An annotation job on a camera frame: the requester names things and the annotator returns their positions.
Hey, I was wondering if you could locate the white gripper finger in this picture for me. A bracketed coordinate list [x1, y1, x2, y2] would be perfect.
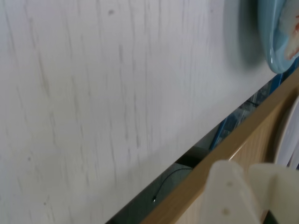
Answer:
[248, 162, 299, 224]
[202, 159, 265, 224]

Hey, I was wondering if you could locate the shrimp sushi piece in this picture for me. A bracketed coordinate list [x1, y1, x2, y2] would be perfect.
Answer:
[279, 13, 299, 61]

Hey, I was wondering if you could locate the blue round dish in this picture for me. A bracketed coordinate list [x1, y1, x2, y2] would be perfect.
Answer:
[256, 0, 299, 73]

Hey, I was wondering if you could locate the white curved object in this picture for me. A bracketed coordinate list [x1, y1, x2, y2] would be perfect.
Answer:
[272, 95, 299, 169]

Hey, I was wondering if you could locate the thin black wire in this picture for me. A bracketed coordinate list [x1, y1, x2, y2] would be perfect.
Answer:
[152, 168, 192, 203]

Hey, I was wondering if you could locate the blue metal frame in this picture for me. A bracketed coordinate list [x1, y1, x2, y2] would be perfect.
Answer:
[209, 72, 285, 151]

